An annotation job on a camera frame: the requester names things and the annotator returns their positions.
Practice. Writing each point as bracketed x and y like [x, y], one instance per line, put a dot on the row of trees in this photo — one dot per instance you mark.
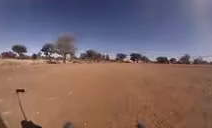
[90, 55]

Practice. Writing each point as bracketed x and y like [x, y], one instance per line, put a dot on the pale grey tree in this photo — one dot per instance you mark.
[65, 45]

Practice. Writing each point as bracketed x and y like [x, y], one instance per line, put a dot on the pale dry grass strip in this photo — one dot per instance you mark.
[14, 62]

